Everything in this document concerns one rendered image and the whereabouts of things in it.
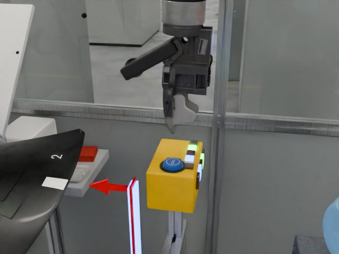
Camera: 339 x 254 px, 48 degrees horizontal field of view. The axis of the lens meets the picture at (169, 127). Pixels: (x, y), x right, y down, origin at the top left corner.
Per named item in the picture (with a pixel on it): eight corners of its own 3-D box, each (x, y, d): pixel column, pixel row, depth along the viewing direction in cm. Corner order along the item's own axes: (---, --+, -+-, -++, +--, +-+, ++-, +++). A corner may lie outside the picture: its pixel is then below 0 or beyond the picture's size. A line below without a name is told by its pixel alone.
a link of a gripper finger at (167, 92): (170, 120, 69) (171, 74, 65) (162, 119, 69) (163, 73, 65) (175, 110, 73) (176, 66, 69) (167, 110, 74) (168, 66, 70)
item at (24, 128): (17, 142, 134) (12, 113, 130) (60, 145, 132) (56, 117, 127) (-12, 166, 119) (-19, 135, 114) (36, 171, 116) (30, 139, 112)
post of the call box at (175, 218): (170, 228, 93) (170, 185, 87) (182, 229, 92) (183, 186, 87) (168, 236, 90) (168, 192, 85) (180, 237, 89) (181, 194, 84)
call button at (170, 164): (165, 162, 80) (165, 155, 80) (183, 164, 80) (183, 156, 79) (161, 172, 77) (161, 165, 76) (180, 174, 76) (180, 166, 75)
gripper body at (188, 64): (206, 100, 67) (210, 30, 62) (158, 96, 68) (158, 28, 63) (209, 85, 74) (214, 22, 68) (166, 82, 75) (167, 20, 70)
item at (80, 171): (48, 164, 120) (47, 157, 119) (91, 169, 117) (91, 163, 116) (33, 178, 113) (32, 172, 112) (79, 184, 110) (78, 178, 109)
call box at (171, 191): (161, 174, 94) (161, 136, 90) (201, 178, 93) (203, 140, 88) (146, 214, 80) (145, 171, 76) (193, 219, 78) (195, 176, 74)
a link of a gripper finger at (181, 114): (194, 142, 72) (196, 97, 68) (163, 139, 73) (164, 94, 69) (196, 135, 74) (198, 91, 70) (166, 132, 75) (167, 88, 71)
